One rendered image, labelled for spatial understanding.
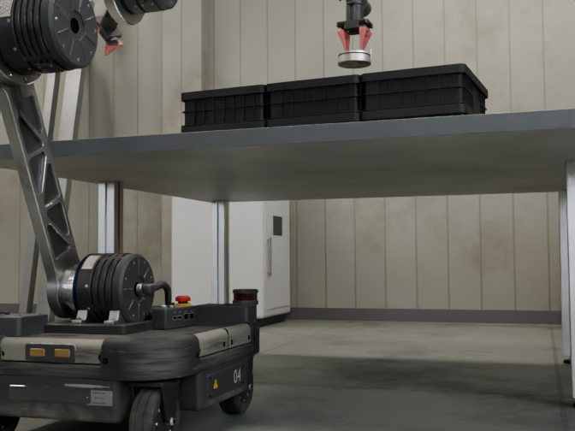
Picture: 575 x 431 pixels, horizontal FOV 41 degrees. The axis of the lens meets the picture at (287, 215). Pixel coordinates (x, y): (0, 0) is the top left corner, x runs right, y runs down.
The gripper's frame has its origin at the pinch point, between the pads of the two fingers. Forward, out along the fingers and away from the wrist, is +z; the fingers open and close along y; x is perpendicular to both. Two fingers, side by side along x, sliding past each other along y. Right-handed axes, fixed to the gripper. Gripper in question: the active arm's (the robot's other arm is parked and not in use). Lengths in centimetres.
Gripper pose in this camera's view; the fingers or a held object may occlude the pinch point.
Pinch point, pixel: (354, 51)
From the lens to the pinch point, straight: 249.7
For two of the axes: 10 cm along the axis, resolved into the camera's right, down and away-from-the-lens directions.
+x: -4.2, -0.9, -9.0
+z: -0.2, 10.0, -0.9
